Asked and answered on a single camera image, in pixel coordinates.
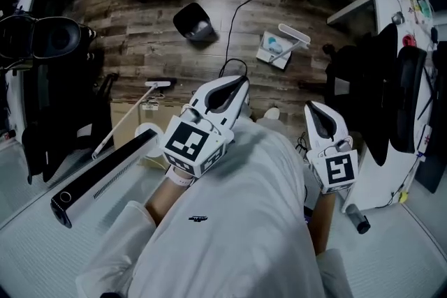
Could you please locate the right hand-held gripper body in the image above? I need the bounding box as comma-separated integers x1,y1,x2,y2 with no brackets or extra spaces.
306,135,360,195

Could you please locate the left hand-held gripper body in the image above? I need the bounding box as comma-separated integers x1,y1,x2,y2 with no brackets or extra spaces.
159,101,235,179

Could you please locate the black trash can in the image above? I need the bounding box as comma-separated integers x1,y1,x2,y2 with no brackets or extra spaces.
173,2,217,43

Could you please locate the person's right forearm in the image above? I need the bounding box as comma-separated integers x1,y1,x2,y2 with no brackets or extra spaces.
307,191,338,255

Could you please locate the person's left forearm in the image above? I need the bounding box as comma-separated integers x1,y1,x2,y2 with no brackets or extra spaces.
145,172,191,226

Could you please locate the crumpled paper trash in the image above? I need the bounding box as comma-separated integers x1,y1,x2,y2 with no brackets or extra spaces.
266,37,286,54

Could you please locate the pink wristwatch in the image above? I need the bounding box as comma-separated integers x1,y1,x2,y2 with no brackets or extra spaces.
163,166,196,188

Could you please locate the black cylinder bottle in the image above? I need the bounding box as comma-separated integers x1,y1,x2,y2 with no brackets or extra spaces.
345,203,372,235

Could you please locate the white round container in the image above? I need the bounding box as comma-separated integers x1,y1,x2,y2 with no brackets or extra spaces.
134,121,166,167

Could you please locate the person's white shirt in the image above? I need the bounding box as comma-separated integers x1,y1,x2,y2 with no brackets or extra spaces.
75,118,354,298

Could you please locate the black office chair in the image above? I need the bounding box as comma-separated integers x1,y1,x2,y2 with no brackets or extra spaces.
0,15,97,71
323,23,430,167
21,73,118,185

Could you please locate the white power strip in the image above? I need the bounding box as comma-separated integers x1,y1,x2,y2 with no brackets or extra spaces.
416,123,434,155

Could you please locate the colourful packet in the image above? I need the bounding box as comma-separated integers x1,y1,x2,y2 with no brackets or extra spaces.
402,0,433,17

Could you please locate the black floor cable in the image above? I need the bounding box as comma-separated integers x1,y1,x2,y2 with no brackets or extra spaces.
219,0,280,78

